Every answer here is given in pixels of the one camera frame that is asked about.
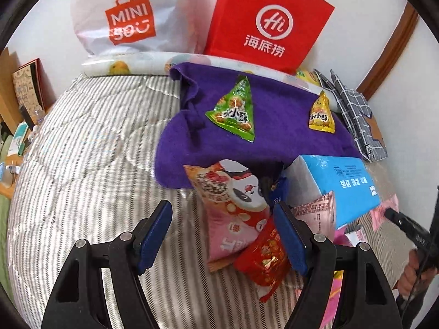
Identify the purple cloth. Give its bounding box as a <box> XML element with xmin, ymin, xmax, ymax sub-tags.
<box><xmin>154</xmin><ymin>62</ymin><xmax>364</xmax><ymax>190</ymax></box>

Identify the dark framed board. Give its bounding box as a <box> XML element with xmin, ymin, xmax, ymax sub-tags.
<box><xmin>12</xmin><ymin>60</ymin><xmax>46</xmax><ymax>126</ymax></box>

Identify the rolled patterned mat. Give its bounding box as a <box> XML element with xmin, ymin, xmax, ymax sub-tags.
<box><xmin>81</xmin><ymin>51</ymin><xmax>344</xmax><ymax>111</ymax></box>

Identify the grey checked cloth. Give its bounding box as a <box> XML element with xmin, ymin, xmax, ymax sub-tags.
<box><xmin>313</xmin><ymin>69</ymin><xmax>389</xmax><ymax>163</ymax></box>

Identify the dark blue snack packet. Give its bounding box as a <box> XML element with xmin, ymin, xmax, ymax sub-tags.
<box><xmin>268</xmin><ymin>175</ymin><xmax>292</xmax><ymax>210</ymax></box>

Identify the green triangular snack packet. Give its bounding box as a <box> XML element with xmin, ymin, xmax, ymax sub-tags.
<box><xmin>205</xmin><ymin>75</ymin><xmax>256</xmax><ymax>143</ymax></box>

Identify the yellow triangular snack packet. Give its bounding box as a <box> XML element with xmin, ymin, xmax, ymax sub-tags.
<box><xmin>308</xmin><ymin>90</ymin><xmax>337</xmax><ymax>133</ymax></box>

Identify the person's right hand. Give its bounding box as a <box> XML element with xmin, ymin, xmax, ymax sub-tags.
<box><xmin>397</xmin><ymin>247</ymin><xmax>439</xmax><ymax>292</ymax></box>

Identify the yellow snack bag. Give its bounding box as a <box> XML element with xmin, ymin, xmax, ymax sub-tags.
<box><xmin>296</xmin><ymin>69</ymin><xmax>321</xmax><ymax>86</ymax></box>

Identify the white plastic bag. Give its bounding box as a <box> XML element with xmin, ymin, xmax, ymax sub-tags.
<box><xmin>70</xmin><ymin>0</ymin><xmax>204</xmax><ymax>57</ymax></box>

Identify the brown wooden door frame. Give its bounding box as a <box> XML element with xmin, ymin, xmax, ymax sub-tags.
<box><xmin>356</xmin><ymin>3</ymin><xmax>420</xmax><ymax>101</ymax></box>

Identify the magenta snack packet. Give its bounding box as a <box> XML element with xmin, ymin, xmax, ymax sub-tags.
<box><xmin>320</xmin><ymin>270</ymin><xmax>345</xmax><ymax>329</ymax></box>

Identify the pale pink snack packet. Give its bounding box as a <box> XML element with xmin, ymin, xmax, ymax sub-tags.
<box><xmin>294</xmin><ymin>191</ymin><xmax>336</xmax><ymax>241</ymax></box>

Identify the blue tissue pack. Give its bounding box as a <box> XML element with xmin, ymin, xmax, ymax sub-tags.
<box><xmin>285</xmin><ymin>155</ymin><xmax>382</xmax><ymax>231</ymax></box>

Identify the red snack packet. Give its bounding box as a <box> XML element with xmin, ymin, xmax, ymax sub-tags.
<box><xmin>234</xmin><ymin>217</ymin><xmax>293</xmax><ymax>303</ymax></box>

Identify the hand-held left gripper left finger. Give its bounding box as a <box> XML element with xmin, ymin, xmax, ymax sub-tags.
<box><xmin>41</xmin><ymin>199</ymin><xmax>174</xmax><ymax>329</ymax></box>

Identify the red paper bag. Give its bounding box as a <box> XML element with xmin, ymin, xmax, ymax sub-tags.
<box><xmin>202</xmin><ymin>0</ymin><xmax>335</xmax><ymax>75</ymax></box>

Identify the pink panda snack bag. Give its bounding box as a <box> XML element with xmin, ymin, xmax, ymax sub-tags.
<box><xmin>183</xmin><ymin>159</ymin><xmax>272</xmax><ymax>273</ymax></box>

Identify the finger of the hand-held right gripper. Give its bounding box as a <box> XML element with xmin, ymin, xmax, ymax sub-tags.
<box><xmin>384</xmin><ymin>207</ymin><xmax>432</xmax><ymax>247</ymax></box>

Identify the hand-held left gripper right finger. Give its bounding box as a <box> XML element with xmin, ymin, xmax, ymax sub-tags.
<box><xmin>272</xmin><ymin>201</ymin><xmax>403</xmax><ymax>329</ymax></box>

